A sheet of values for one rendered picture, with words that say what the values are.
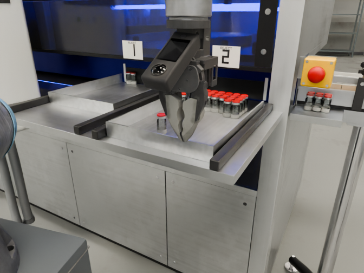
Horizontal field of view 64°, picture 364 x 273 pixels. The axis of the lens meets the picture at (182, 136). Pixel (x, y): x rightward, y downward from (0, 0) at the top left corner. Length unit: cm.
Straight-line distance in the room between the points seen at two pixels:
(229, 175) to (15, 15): 103
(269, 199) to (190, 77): 61
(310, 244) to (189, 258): 74
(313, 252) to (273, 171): 87
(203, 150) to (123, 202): 87
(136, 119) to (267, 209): 53
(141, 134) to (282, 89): 43
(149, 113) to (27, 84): 67
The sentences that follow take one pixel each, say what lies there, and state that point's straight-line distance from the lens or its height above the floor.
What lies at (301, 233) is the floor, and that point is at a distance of 184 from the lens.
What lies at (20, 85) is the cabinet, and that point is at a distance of 132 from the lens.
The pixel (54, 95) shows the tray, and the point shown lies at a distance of 96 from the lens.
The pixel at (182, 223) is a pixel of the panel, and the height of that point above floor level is 36.
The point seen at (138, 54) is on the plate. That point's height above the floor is 101.
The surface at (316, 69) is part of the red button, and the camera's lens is 80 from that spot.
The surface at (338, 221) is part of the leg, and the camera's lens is 117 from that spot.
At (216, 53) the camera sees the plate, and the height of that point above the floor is 103.
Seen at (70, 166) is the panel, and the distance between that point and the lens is 151.
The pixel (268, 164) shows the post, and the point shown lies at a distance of 94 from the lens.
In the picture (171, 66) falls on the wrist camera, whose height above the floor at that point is 106.
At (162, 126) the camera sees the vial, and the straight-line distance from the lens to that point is 65.
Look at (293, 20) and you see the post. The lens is 83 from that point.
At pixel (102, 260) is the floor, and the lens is 163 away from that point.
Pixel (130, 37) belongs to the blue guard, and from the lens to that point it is 105.
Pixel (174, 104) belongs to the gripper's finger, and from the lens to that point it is 52.
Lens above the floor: 114
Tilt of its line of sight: 23 degrees down
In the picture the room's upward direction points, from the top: straight up
